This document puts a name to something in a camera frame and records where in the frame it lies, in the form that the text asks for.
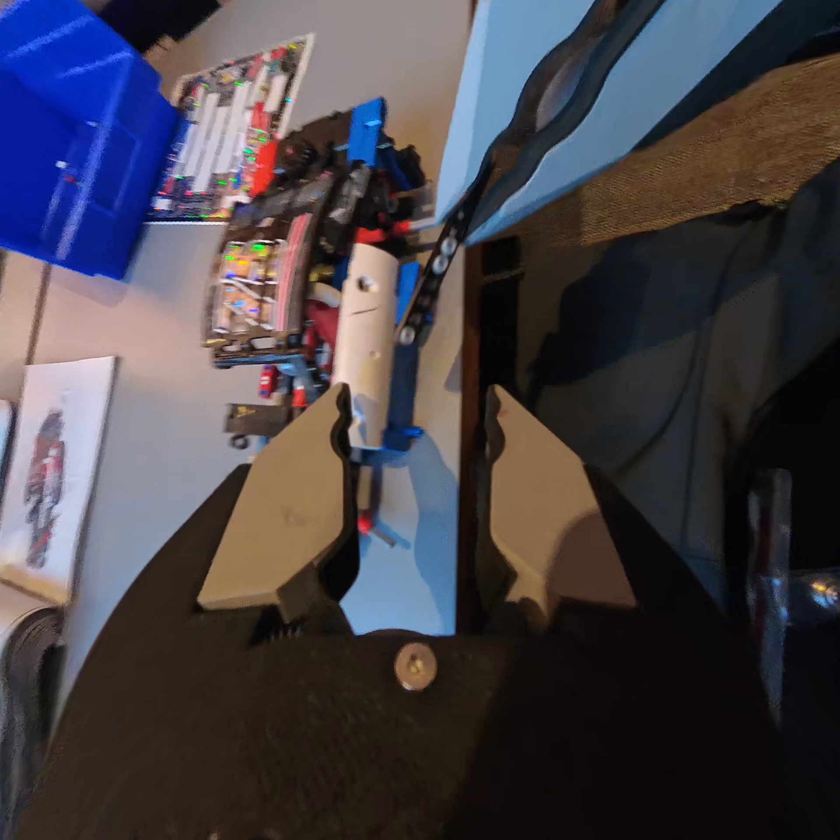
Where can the brown woven fabric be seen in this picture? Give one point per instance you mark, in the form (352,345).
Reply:
(709,151)

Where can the shiny metal object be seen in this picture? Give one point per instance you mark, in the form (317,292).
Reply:
(771,558)

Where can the small black toy brick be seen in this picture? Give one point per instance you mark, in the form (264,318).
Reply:
(253,420)

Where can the white instruction booklet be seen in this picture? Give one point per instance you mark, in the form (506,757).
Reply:
(56,472)

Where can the clear plastic bag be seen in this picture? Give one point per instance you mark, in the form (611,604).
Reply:
(256,289)

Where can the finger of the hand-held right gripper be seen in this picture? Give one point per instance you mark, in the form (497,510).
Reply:
(656,85)
(505,59)

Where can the black toy beam with holes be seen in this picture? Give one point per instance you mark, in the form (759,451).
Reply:
(438,266)

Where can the thick instruction booklet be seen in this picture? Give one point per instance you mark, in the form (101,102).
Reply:
(29,656)

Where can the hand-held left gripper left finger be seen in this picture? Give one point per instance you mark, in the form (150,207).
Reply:
(282,512)

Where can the blue plastic bin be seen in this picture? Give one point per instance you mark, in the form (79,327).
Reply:
(72,131)

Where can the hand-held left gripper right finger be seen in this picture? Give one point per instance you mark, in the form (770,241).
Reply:
(548,512)

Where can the colourful printed sheet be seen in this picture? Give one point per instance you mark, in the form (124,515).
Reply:
(229,124)

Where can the blue toy brick car model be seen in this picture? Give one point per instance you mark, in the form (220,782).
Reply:
(364,328)

